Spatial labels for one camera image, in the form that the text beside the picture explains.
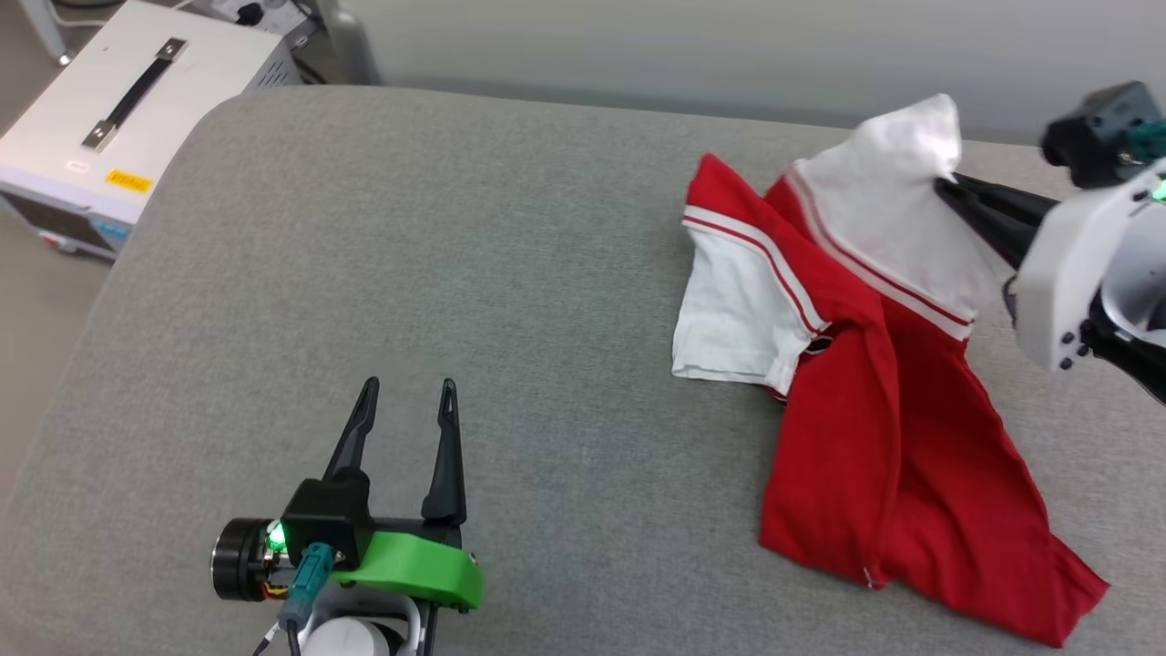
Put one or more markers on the white partition panel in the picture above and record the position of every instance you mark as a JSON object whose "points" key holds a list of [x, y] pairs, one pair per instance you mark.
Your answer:
{"points": [[729, 46]]}

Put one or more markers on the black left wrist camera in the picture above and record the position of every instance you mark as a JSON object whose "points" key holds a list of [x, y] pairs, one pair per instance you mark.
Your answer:
{"points": [[328, 519]]}

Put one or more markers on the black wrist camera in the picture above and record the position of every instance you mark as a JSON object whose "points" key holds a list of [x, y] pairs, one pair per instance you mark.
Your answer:
{"points": [[1102, 132], [328, 519]]}

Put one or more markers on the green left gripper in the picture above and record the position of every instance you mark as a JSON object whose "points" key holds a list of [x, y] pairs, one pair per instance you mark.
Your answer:
{"points": [[410, 565]]}

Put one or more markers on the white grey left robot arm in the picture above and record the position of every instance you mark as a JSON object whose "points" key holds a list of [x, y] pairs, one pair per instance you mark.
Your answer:
{"points": [[360, 633]]}

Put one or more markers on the red and white shirt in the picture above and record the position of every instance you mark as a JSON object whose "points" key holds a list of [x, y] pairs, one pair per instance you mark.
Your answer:
{"points": [[874, 383]]}

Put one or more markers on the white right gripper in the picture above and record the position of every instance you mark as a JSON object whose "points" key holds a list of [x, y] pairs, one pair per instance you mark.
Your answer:
{"points": [[1075, 273]]}

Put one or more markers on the grey partition foot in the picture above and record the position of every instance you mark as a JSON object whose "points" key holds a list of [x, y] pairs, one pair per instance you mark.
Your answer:
{"points": [[351, 46]]}

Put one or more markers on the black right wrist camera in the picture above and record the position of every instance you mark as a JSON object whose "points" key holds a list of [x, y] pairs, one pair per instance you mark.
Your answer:
{"points": [[1102, 132]]}

